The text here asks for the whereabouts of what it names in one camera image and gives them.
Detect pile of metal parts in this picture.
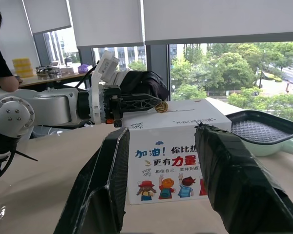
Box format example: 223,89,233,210
36,64,62,79

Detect yellow stacked containers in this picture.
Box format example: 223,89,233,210
12,58,35,78

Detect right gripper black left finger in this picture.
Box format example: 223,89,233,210
53,127,130,234

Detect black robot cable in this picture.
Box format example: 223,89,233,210
0,145,39,197

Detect black cloth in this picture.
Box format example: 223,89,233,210
119,70,170,102

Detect mint green grill pan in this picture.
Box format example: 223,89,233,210
226,110,293,160

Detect white cartoon-printed slot box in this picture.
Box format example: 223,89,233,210
121,98,232,205

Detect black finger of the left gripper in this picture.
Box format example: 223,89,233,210
121,93,162,113

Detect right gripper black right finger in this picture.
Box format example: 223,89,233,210
194,123,293,234

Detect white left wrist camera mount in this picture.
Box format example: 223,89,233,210
91,50,120,124

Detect purple bag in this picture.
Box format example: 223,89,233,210
77,63,93,74

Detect wooden background table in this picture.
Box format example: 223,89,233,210
0,71,93,89

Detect white roller blind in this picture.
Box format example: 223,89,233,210
142,0,293,46
68,0,145,48
21,0,72,35

